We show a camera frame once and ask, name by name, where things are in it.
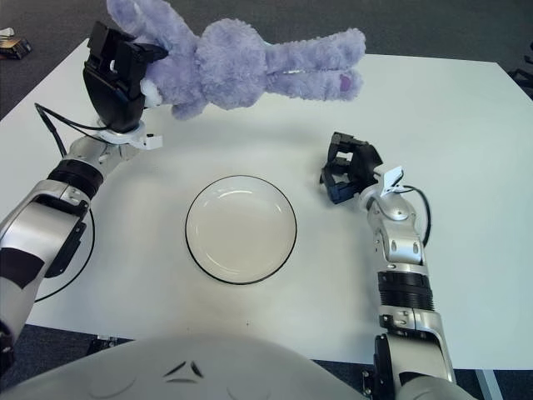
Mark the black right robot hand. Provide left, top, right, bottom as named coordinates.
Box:
left=319, top=132, right=384, bottom=205

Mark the black and orange box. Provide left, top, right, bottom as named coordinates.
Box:
left=0, top=35, right=33, bottom=62

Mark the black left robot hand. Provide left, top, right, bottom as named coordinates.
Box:
left=82, top=21, right=167, bottom=133

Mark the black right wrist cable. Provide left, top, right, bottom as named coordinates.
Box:
left=401, top=185, right=433, bottom=245

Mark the purple plush bunny doll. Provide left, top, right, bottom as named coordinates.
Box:
left=106, top=0, right=367, bottom=122

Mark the black office chair base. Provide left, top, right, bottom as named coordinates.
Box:
left=510, top=39, right=533, bottom=99

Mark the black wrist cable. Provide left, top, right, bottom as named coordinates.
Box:
left=32, top=102, right=109, bottom=303
left=401, top=185, right=433, bottom=245

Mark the white plate with black rim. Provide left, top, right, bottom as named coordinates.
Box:
left=185, top=174, right=298, bottom=287

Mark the grey robot torso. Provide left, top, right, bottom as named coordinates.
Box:
left=12, top=331, right=367, bottom=400

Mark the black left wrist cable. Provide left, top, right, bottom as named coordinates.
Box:
left=32, top=102, right=109, bottom=303

